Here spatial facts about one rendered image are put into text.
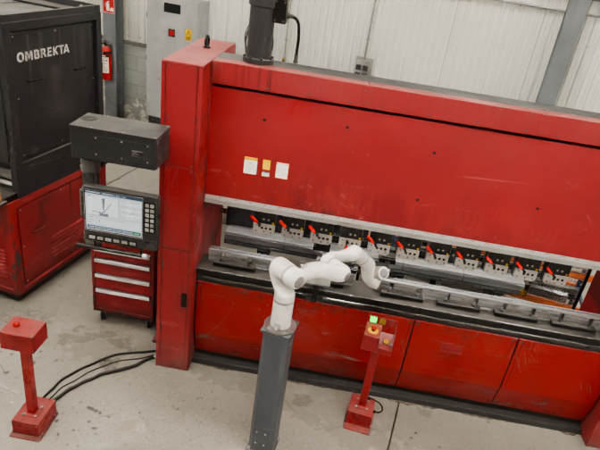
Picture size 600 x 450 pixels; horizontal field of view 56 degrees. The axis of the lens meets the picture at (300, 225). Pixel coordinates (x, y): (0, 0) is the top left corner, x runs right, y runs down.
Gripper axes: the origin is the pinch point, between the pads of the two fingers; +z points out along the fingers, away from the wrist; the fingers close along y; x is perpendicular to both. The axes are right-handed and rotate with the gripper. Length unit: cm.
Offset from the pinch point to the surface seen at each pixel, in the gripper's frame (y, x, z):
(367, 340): -44, 11, -23
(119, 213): 50, 159, -2
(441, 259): 5, -44, -35
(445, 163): 67, -32, -62
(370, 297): -18.7, -3.0, -6.3
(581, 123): 82, -92, -113
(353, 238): 23.4, 8.9, -10.1
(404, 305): -25.8, -23.0, -17.3
